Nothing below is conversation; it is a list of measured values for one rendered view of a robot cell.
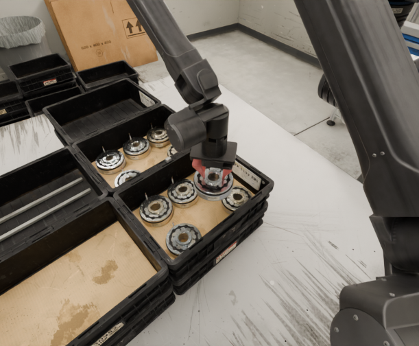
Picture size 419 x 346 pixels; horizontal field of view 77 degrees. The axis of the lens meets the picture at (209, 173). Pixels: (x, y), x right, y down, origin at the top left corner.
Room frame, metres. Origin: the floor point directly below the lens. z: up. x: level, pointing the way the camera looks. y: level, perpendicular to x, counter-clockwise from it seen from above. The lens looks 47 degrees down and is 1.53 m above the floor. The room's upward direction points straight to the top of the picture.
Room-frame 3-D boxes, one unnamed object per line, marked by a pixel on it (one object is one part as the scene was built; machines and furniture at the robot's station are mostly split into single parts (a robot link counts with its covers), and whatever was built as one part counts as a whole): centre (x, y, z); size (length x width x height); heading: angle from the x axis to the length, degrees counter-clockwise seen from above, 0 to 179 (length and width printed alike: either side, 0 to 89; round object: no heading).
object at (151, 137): (0.85, 0.20, 0.86); 0.10 x 0.10 x 0.01
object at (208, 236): (0.50, 0.04, 0.92); 0.40 x 0.30 x 0.02; 132
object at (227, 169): (0.45, -0.02, 1.08); 0.07 x 0.07 x 0.09; 80
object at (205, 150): (0.45, -0.01, 1.15); 0.10 x 0.07 x 0.07; 80
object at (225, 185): (0.45, -0.01, 1.03); 0.10 x 0.10 x 0.01
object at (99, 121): (0.95, 0.44, 0.87); 0.40 x 0.30 x 0.11; 132
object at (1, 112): (1.79, 1.67, 0.31); 0.40 x 0.30 x 0.34; 124
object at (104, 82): (1.92, 0.78, 0.37); 0.40 x 0.30 x 0.45; 124
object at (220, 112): (0.44, -0.01, 1.21); 0.07 x 0.06 x 0.07; 125
